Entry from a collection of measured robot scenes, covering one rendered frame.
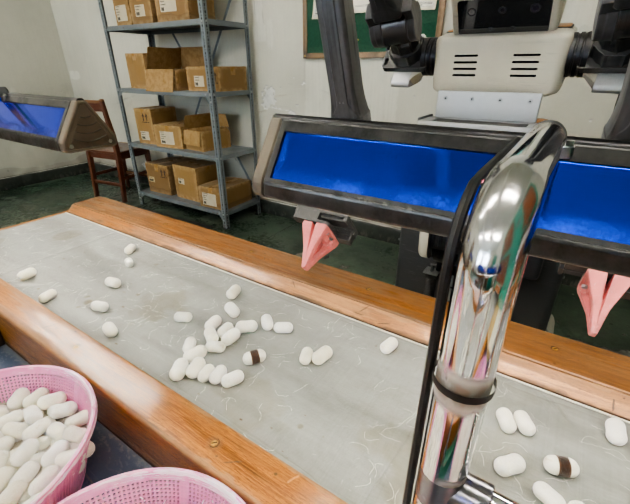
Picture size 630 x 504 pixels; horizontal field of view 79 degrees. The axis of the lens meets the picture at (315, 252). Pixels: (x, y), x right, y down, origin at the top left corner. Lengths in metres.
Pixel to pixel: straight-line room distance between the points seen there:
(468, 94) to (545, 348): 0.59
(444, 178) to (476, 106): 0.72
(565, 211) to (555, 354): 0.43
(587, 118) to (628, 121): 1.78
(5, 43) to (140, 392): 4.75
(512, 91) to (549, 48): 0.10
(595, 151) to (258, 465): 0.41
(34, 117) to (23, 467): 0.49
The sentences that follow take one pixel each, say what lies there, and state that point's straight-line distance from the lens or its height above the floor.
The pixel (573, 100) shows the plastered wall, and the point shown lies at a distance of 2.43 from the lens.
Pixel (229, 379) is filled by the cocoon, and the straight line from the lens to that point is 0.58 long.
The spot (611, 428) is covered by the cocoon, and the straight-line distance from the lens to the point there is 0.62.
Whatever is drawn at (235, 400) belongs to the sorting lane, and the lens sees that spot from 0.57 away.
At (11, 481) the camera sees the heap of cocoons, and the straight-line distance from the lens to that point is 0.59.
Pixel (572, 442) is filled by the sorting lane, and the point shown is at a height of 0.74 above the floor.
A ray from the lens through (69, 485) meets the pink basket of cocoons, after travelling 0.58.
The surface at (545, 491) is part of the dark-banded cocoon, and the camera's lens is 0.52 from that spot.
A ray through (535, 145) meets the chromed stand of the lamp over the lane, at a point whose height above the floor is 1.12.
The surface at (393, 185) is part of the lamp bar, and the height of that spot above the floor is 1.07.
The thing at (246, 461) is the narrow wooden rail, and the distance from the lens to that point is 0.48.
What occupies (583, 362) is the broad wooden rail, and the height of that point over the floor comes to 0.76.
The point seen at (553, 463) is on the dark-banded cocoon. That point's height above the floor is 0.76.
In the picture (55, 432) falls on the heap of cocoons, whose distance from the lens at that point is 0.62.
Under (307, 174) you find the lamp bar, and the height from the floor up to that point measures 1.07.
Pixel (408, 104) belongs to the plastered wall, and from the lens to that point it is 2.58.
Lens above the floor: 1.15
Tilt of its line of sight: 26 degrees down
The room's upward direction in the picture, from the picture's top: straight up
